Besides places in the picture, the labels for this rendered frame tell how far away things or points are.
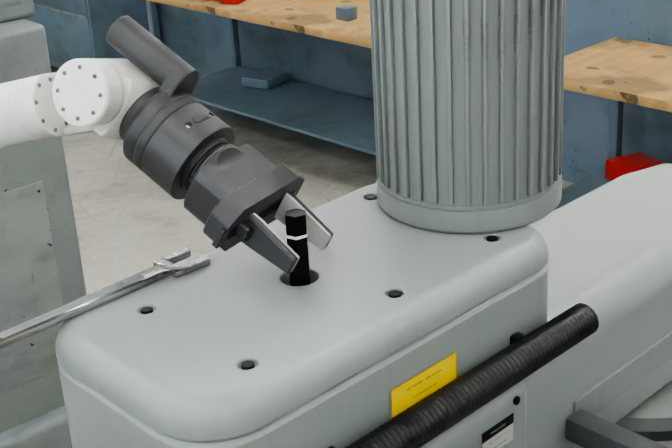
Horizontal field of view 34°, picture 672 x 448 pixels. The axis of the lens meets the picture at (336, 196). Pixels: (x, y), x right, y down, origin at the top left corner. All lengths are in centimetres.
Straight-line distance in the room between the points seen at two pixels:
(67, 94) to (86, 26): 732
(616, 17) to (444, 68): 480
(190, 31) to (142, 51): 742
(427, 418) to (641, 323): 45
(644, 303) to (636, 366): 8
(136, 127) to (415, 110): 27
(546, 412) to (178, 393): 51
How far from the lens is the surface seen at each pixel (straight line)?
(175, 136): 106
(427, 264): 108
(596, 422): 131
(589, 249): 142
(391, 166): 116
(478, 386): 106
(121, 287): 107
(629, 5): 582
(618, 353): 137
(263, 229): 103
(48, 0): 881
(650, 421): 147
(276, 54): 777
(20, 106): 117
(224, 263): 111
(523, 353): 110
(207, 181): 104
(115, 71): 109
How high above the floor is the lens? 237
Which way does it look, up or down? 23 degrees down
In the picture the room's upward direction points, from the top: 3 degrees counter-clockwise
